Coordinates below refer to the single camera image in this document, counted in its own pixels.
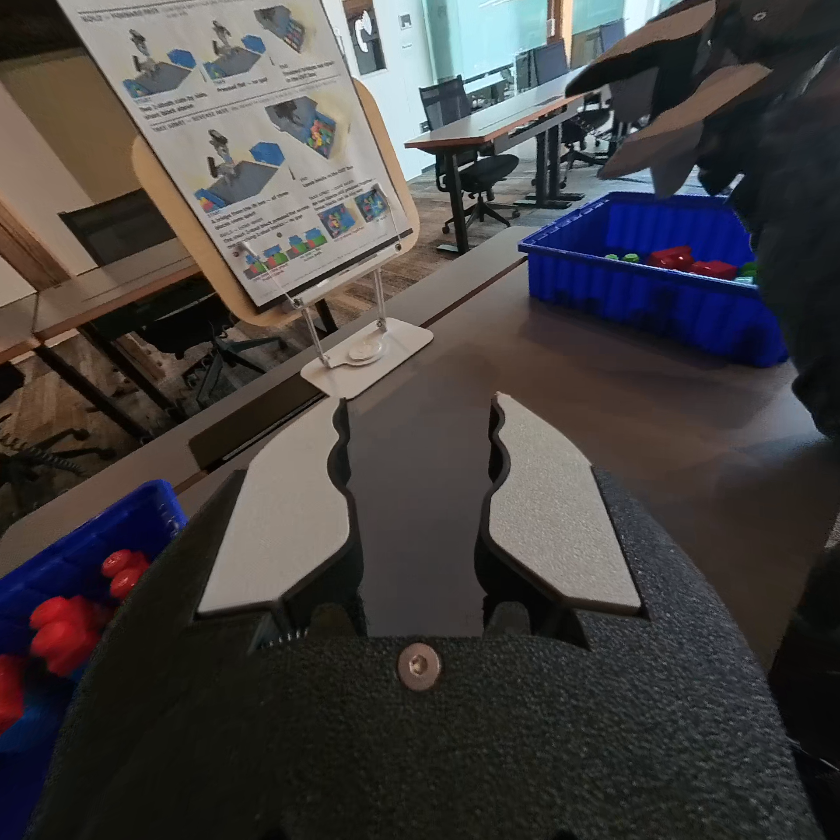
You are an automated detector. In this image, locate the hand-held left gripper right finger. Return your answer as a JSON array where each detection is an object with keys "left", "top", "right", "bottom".
[{"left": 479, "top": 392, "right": 644, "bottom": 636}]

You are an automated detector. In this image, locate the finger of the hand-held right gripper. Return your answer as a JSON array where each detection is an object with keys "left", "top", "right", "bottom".
[
  {"left": 596, "top": 62, "right": 777, "bottom": 199},
  {"left": 564, "top": 0, "right": 718, "bottom": 101}
]

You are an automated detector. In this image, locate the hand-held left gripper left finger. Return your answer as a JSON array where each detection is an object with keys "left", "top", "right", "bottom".
[{"left": 196, "top": 396, "right": 363, "bottom": 636}]

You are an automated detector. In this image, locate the blue bin with mixed blocks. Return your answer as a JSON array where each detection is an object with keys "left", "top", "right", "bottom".
[{"left": 518, "top": 191, "right": 790, "bottom": 369}]

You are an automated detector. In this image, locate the blue bin with red blocks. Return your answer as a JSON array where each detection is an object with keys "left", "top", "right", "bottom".
[{"left": 0, "top": 478, "right": 189, "bottom": 840}]

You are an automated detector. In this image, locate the person's right forearm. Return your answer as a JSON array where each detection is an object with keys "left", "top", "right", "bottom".
[{"left": 727, "top": 92, "right": 840, "bottom": 439}]

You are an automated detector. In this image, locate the long wooden office table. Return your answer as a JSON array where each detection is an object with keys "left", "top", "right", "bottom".
[{"left": 404, "top": 62, "right": 595, "bottom": 255}]

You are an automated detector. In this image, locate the metal document stand base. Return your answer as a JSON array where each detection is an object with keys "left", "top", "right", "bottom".
[{"left": 239, "top": 187, "right": 435, "bottom": 400}]

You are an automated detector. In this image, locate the wooden document stand board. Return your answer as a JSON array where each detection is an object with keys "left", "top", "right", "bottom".
[{"left": 130, "top": 77, "right": 421, "bottom": 328}]

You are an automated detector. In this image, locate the light wooden desk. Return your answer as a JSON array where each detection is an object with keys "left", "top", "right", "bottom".
[{"left": 0, "top": 255, "right": 206, "bottom": 363}]

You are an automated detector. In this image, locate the black mesh office chair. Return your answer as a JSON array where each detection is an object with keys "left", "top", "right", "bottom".
[{"left": 56, "top": 189, "right": 291, "bottom": 398}]

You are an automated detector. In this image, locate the printed instruction sheet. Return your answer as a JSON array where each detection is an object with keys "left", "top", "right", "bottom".
[{"left": 55, "top": 0, "right": 416, "bottom": 308}]

